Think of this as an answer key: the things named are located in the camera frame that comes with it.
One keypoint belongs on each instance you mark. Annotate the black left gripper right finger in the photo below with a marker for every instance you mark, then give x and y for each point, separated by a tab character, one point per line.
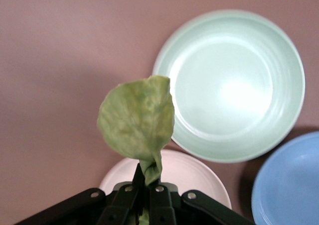
164	205

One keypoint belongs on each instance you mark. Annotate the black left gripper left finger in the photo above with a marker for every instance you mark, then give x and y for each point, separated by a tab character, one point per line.
119	202

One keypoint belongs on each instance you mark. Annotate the green lettuce leaf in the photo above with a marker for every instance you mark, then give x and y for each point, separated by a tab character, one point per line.
137	118

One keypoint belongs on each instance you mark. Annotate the beige plate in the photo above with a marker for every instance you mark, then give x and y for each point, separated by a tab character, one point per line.
189	175

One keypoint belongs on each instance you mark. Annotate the blue plate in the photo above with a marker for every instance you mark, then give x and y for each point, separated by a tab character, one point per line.
289	182

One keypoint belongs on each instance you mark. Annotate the mint green plate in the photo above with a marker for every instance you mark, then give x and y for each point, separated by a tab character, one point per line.
229	90

